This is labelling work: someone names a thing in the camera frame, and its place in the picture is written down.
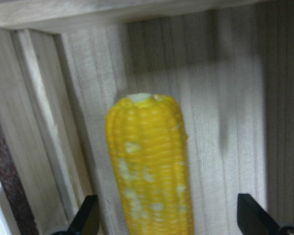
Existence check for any dark brown wooden drawer cabinet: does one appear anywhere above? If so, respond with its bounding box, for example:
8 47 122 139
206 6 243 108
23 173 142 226
0 124 39 235

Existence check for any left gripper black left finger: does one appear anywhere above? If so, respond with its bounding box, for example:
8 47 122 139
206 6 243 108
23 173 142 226
67 195 100 235

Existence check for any light wooden drawer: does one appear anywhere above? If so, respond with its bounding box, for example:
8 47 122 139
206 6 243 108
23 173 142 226
0 0 294 235

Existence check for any yellow plastic corn cob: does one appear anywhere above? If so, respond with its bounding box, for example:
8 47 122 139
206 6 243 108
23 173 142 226
105 93 195 235

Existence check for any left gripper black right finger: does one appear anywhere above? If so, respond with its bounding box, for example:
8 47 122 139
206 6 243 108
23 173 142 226
237 193 280 235

